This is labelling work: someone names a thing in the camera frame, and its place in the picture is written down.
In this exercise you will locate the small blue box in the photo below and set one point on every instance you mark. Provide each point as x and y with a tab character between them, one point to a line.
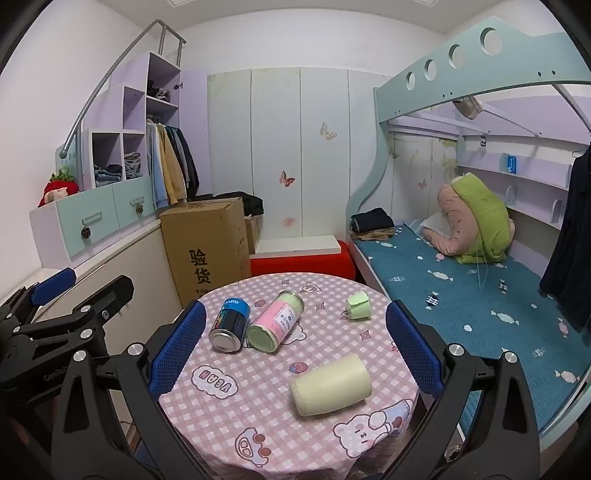
511	164

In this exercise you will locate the small green paper cup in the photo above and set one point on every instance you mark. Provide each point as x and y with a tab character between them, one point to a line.
358	305

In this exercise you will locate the black bag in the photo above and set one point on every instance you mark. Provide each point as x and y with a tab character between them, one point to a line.
244	202

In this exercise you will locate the red storage bench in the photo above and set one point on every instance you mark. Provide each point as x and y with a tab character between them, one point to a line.
300	266

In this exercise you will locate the teal bunk bed frame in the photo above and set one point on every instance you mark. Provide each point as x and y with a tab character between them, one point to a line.
461	78

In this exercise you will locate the large cardboard box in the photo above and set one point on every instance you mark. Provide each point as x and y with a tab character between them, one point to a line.
203	240

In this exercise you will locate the grey lamp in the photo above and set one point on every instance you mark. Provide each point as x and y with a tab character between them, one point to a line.
468	108

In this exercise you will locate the dark hanging garment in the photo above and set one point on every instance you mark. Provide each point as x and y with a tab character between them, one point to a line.
572	240

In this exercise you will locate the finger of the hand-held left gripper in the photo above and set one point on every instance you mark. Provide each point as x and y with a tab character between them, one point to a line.
55	282
115	293

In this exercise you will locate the small cardboard box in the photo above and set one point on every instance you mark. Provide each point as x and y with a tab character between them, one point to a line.
252	235

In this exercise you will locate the white board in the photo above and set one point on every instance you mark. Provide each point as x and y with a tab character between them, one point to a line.
300	243

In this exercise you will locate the grey metal handrail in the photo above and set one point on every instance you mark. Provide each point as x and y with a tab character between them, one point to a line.
162	39

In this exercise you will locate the hanging clothes row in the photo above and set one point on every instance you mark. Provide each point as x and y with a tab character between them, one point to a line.
170	161

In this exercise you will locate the pile of dark clothes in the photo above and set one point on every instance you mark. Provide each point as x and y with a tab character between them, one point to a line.
159	92

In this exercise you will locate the purple stair cabinet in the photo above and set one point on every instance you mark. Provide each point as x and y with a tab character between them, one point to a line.
134	74

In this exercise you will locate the pink butterfly sticker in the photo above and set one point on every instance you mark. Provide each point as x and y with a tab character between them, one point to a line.
286	179

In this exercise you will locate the dark hanging jackets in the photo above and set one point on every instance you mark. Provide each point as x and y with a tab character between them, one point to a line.
189	161

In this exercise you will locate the pale butterfly sticker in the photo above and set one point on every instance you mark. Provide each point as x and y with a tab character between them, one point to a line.
328	131

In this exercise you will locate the pink checked tablecloth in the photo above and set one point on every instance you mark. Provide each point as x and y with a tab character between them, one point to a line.
258	406

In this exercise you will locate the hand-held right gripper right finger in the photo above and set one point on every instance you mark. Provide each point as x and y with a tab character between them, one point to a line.
413	353

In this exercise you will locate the folded dark clothes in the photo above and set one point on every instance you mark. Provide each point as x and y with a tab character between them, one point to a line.
371	220

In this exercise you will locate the blue printed mattress sheet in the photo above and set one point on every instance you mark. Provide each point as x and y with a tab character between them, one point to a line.
485	323

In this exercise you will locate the rolled green and pink quilt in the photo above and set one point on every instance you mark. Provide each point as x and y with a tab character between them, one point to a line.
485	217

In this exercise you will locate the folded dark jeans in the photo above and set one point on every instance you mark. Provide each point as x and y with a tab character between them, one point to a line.
108	176

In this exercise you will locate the light blue hanging shirt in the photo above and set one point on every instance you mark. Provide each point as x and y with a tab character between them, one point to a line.
156	177

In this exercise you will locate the pink and green can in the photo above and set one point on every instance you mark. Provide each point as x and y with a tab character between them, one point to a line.
274	323

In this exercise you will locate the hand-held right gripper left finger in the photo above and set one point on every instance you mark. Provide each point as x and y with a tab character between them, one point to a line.
178	353

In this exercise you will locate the strawberry plush toy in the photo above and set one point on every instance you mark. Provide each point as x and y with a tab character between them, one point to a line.
60	189

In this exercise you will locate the pale yellow cup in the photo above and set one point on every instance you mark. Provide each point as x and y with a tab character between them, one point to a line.
330	385

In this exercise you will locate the dark blue can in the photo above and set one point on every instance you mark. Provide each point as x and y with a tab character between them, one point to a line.
229	323

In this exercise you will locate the white wardrobe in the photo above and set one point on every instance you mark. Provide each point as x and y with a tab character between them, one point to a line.
277	138

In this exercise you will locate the white pillow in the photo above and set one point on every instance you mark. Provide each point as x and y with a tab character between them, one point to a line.
434	226

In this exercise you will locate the folded grey clothes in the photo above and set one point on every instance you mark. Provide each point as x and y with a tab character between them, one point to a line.
132	165

